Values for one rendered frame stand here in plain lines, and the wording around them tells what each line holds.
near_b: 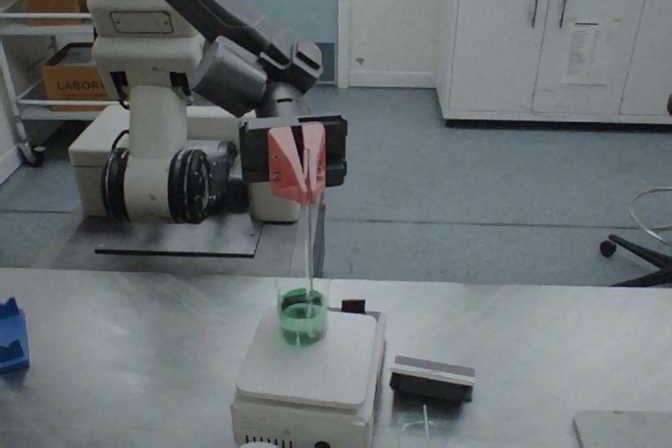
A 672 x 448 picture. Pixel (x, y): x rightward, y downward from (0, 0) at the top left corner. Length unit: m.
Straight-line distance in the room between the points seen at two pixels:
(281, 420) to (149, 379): 0.20
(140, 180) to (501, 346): 0.88
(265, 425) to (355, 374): 0.10
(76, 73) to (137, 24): 1.47
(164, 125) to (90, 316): 0.65
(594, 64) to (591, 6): 0.27
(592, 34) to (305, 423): 2.67
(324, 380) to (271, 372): 0.05
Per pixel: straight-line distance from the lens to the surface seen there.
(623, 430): 0.73
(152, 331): 0.81
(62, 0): 2.82
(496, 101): 3.11
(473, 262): 2.21
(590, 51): 3.13
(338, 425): 0.61
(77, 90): 2.89
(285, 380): 0.61
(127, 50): 1.40
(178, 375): 0.75
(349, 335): 0.65
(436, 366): 0.74
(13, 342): 0.80
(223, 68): 0.64
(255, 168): 0.62
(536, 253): 2.31
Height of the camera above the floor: 1.28
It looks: 30 degrees down
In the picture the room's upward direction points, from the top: straight up
